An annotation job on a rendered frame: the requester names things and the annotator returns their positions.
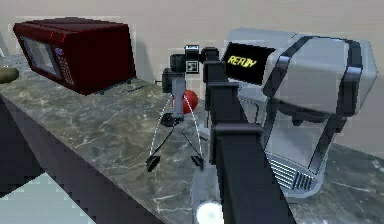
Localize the red round fruit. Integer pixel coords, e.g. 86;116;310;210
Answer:
171;88;200;115

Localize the grey cylinder with white top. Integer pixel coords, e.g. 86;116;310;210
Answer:
191;165;225;224

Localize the dark red microwave oven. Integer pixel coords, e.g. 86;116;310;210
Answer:
12;16;138;97

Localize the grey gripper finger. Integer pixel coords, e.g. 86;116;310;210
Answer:
180;95;205;170
145;98;176;173

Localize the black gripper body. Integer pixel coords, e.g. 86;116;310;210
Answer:
160;52;188;128

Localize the grey coffee machine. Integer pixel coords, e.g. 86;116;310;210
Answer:
221;27;380;202

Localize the olive green oblong object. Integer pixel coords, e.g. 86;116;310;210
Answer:
0;66;20;85

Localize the marble top kitchen counter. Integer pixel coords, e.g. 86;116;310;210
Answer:
0;53;384;224

